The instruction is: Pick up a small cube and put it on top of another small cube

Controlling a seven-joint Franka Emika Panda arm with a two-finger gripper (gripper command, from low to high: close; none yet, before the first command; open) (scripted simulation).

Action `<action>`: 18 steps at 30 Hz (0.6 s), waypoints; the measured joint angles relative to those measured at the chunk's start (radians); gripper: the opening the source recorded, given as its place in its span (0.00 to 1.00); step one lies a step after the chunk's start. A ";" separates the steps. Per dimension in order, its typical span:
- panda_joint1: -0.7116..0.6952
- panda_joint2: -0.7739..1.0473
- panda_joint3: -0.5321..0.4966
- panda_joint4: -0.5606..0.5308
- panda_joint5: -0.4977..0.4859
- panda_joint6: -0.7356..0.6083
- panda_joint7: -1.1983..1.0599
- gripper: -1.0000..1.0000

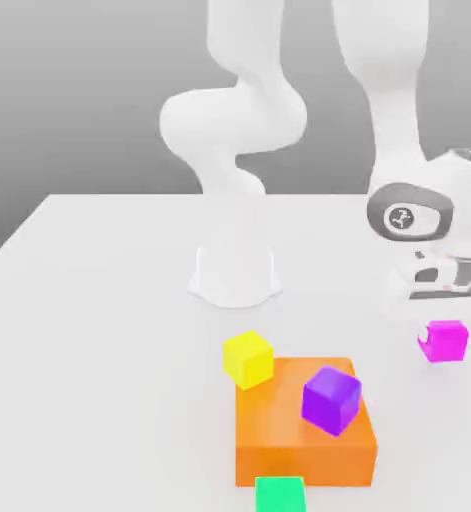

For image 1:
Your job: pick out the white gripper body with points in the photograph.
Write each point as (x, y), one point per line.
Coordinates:
(439, 307)

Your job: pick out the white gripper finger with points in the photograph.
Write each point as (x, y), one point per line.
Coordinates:
(424, 335)

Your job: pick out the small magenta cube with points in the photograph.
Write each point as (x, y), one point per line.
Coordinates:
(447, 342)

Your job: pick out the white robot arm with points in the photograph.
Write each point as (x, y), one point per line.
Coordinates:
(235, 120)

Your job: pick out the small purple cube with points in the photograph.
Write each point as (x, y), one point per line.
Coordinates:
(331, 402)

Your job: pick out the small yellow cube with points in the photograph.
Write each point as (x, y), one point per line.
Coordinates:
(248, 360)

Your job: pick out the small green cube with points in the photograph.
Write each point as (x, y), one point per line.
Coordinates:
(280, 495)

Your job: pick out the large orange box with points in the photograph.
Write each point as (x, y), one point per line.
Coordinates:
(283, 432)

